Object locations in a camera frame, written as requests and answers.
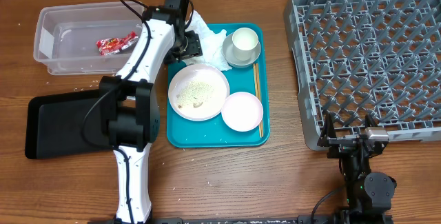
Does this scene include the white napkin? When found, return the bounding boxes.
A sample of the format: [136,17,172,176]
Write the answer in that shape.
[184,11,232,71]

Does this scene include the red snack wrapper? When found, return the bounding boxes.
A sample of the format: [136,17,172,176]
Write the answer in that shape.
[96,32,139,56]

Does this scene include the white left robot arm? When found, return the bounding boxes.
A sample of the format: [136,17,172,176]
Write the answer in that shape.
[95,0,203,223]

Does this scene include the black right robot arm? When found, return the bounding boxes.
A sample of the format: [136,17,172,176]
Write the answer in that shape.
[310,111,397,223]

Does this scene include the grey dishwasher rack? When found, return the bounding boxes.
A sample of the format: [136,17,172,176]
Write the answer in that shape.
[283,0,440,150]

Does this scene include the grey saucer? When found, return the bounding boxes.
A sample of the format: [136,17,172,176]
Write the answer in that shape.
[222,33,261,68]

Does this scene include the large white plate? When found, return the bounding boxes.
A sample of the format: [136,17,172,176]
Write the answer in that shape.
[168,64,230,121]

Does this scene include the white cup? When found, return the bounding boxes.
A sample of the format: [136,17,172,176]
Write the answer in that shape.
[232,28,258,61]

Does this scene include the left wooden chopstick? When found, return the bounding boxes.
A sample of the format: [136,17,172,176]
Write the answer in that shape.
[253,63,263,138]

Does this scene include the wooden chopstick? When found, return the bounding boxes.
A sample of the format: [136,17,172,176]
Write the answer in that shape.
[254,63,263,138]
[253,63,263,138]

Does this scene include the right wooden chopstick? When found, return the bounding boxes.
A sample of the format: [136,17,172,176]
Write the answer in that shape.
[254,63,263,138]

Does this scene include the small white bowl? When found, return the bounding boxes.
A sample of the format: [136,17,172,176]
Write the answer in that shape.
[221,92,263,132]

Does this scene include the teal serving tray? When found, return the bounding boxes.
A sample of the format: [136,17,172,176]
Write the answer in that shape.
[167,23,270,148]

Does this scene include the clear plastic bin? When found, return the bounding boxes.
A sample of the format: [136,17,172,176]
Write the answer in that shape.
[33,1,143,75]

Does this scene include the black tray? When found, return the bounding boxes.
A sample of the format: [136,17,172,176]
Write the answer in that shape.
[25,90,110,159]

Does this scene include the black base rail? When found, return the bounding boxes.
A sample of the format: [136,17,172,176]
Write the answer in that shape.
[151,214,337,224]

